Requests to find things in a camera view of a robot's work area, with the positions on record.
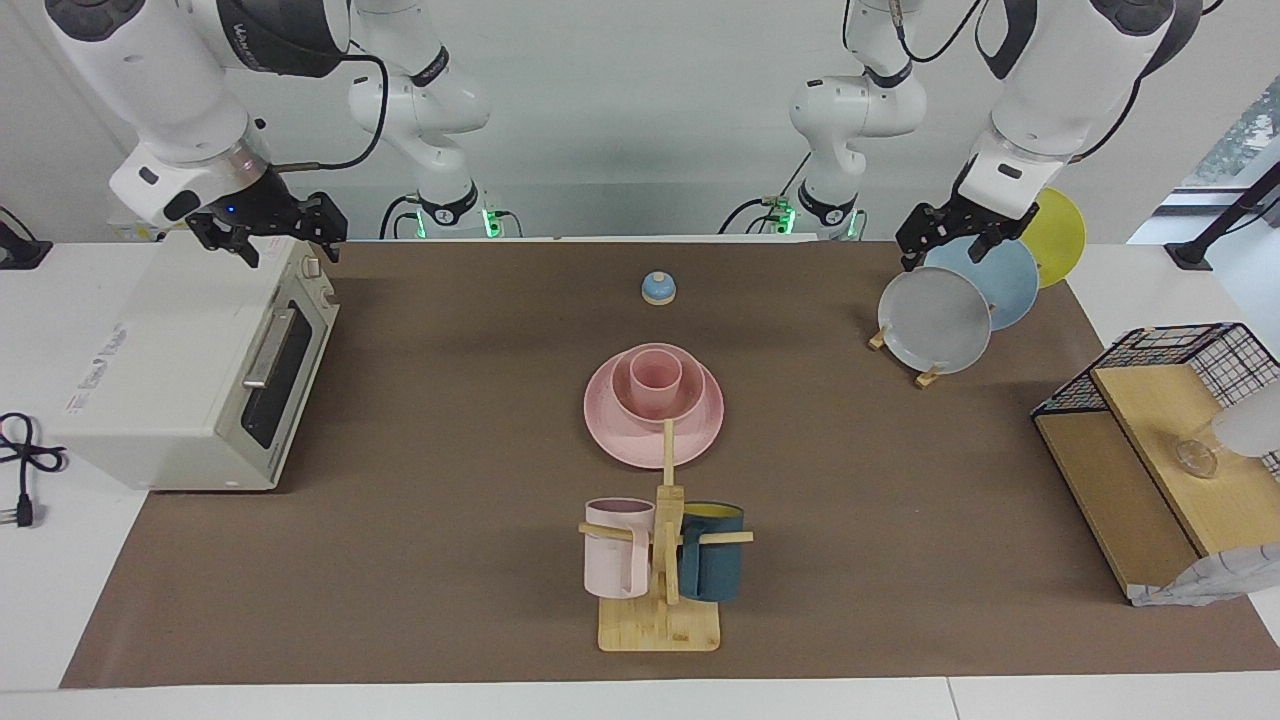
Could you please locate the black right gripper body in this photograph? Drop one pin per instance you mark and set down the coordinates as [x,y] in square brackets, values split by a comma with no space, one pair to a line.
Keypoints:
[262,208]

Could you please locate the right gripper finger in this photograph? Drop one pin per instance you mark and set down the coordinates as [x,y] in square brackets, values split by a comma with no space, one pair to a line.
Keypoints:
[247,250]
[331,248]

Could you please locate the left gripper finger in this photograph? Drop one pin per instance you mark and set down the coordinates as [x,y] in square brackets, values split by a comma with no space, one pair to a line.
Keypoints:
[910,256]
[988,250]

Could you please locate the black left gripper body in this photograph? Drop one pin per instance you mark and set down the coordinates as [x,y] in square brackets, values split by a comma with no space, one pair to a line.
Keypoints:
[965,222]

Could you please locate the pink bowl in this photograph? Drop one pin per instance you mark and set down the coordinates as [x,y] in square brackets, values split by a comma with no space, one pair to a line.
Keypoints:
[690,395]

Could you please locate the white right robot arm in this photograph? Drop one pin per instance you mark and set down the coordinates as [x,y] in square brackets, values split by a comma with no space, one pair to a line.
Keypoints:
[150,70]

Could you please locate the light blue plate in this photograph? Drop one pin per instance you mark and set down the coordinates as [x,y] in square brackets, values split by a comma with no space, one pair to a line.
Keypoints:
[1010,285]

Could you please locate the grey plate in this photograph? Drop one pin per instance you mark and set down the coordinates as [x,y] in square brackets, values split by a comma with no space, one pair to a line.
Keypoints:
[932,320]

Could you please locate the yellow plate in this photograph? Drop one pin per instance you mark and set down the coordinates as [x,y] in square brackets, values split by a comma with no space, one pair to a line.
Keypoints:
[1062,240]

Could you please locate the wooden plate rack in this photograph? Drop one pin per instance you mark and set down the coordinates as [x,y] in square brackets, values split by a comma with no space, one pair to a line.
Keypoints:
[928,377]

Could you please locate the white toaster oven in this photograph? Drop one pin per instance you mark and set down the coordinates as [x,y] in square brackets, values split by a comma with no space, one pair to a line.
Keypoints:
[170,370]

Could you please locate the small blue wooden bell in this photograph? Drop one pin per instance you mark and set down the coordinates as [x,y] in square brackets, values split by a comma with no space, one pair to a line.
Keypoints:
[659,289]

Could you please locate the small clear glass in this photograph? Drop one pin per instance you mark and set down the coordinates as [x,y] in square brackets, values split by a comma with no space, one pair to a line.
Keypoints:
[1196,459]

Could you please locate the white translucent object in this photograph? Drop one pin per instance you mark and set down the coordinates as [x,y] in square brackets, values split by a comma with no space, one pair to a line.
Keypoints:
[1250,425]

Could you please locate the pink plate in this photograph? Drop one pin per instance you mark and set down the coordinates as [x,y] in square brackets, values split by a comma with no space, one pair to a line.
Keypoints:
[640,440]

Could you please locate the brown table mat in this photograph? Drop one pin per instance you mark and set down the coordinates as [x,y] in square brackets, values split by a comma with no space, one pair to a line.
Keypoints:
[450,560]

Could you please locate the dark blue mug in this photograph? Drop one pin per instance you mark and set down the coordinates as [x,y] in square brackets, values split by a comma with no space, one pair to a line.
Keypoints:
[715,565]

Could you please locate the patterned white cloth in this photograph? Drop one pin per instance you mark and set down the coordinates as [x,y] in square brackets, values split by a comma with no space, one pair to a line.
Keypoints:
[1210,580]

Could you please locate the pale pink mug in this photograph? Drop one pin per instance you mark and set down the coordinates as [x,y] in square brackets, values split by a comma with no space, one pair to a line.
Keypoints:
[615,560]

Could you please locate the wooden mug tree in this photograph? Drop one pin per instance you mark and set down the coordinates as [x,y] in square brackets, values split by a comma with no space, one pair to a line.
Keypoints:
[660,625]

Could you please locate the black clamp mount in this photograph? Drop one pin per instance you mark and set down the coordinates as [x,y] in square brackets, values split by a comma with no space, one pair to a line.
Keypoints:
[20,252]
[1225,215]

